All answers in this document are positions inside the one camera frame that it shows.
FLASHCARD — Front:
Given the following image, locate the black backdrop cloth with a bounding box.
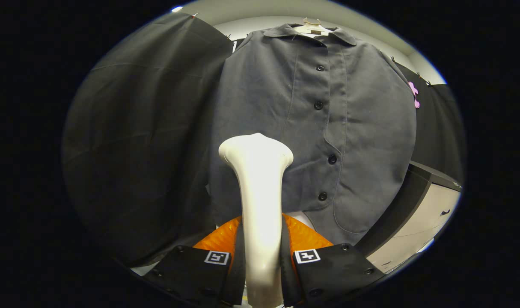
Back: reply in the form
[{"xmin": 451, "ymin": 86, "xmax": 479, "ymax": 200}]
[{"xmin": 62, "ymin": 12, "xmax": 465, "ymax": 268}]

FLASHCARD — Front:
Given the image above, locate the grey button shirt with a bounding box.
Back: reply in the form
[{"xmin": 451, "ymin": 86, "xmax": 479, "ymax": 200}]
[{"xmin": 207, "ymin": 23, "xmax": 417, "ymax": 246}]

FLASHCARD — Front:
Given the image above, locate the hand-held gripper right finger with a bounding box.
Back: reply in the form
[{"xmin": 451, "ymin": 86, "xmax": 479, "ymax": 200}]
[{"xmin": 281, "ymin": 214, "xmax": 386, "ymax": 308}]

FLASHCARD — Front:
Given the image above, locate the white garment steamer head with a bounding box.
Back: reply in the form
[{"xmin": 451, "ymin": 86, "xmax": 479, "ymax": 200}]
[{"xmin": 218, "ymin": 133, "xmax": 294, "ymax": 308}]

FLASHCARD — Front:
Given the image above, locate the cream clothes hanger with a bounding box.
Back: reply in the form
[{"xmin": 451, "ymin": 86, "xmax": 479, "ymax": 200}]
[{"xmin": 293, "ymin": 17, "xmax": 333, "ymax": 37}]

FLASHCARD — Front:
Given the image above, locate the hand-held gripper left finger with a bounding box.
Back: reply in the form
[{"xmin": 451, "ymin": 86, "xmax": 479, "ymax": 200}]
[{"xmin": 143, "ymin": 215, "xmax": 247, "ymax": 308}]

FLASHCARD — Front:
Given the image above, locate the grey top beige cabinet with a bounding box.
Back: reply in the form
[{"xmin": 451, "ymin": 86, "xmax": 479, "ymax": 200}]
[{"xmin": 355, "ymin": 161, "xmax": 462, "ymax": 274}]

